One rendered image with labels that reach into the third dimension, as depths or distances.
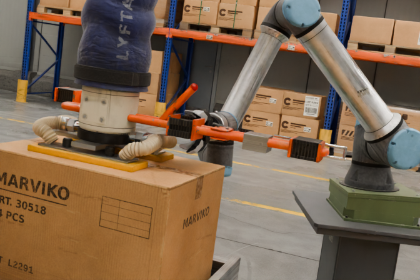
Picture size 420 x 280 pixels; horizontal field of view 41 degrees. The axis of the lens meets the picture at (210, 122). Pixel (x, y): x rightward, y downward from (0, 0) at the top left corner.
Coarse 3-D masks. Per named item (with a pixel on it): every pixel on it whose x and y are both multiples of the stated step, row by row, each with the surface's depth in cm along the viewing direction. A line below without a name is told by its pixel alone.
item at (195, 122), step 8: (168, 120) 159; (176, 120) 157; (184, 120) 156; (192, 120) 165; (200, 120) 160; (168, 128) 159; (176, 128) 158; (184, 128) 157; (192, 128) 157; (176, 136) 157; (184, 136) 157; (192, 136) 157; (200, 136) 162
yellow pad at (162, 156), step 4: (72, 140) 180; (116, 148) 175; (120, 148) 175; (116, 152) 175; (160, 152) 174; (164, 152) 178; (168, 152) 179; (136, 156) 172; (140, 156) 172; (144, 156) 172; (148, 156) 171; (152, 156) 171; (156, 156) 170; (160, 156) 171; (164, 156) 172; (168, 156) 175; (172, 156) 178; (152, 160) 171; (156, 160) 170; (160, 160) 170; (164, 160) 172
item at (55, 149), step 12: (36, 144) 163; (48, 144) 163; (60, 144) 166; (60, 156) 159; (72, 156) 158; (84, 156) 157; (96, 156) 157; (108, 156) 158; (120, 168) 153; (132, 168) 152
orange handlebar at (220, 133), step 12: (72, 108) 170; (132, 120) 164; (144, 120) 162; (156, 120) 161; (204, 132) 157; (216, 132) 156; (228, 132) 155; (240, 132) 158; (276, 144) 150; (288, 144) 149
